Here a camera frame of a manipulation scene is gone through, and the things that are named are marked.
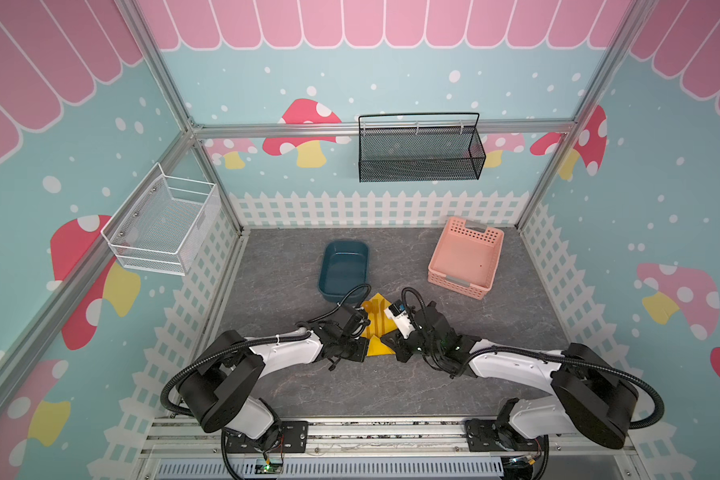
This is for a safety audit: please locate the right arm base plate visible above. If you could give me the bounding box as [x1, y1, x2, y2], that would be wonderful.
[464, 418, 545, 454]

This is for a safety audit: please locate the orange plastic fork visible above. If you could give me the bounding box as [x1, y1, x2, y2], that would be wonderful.
[373, 308, 381, 336]

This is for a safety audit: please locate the aluminium front rail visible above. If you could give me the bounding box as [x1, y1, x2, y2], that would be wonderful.
[137, 415, 637, 460]

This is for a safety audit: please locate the white wire mesh basket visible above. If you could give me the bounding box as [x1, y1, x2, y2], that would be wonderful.
[101, 164, 221, 276]

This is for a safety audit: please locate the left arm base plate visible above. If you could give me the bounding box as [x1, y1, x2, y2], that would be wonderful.
[225, 421, 309, 455]

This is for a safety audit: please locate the yellow paper napkin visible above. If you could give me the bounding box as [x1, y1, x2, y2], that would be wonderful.
[362, 293, 397, 357]

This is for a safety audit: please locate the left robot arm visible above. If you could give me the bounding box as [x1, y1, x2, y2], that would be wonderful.
[160, 306, 370, 449]

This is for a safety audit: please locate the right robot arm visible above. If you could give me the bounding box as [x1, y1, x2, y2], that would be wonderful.
[381, 301, 665, 450]

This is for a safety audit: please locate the orange plastic knife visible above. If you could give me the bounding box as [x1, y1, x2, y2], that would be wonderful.
[379, 305, 390, 335]

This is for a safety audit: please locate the black wire mesh basket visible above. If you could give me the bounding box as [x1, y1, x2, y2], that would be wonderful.
[357, 112, 487, 183]

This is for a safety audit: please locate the pink perforated plastic basket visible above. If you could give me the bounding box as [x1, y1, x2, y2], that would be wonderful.
[428, 217, 504, 300]

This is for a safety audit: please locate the white slotted cable duct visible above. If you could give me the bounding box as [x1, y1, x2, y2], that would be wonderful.
[155, 458, 505, 480]

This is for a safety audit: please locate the dark teal plastic tub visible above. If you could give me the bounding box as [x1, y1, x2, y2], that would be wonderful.
[318, 240, 369, 303]

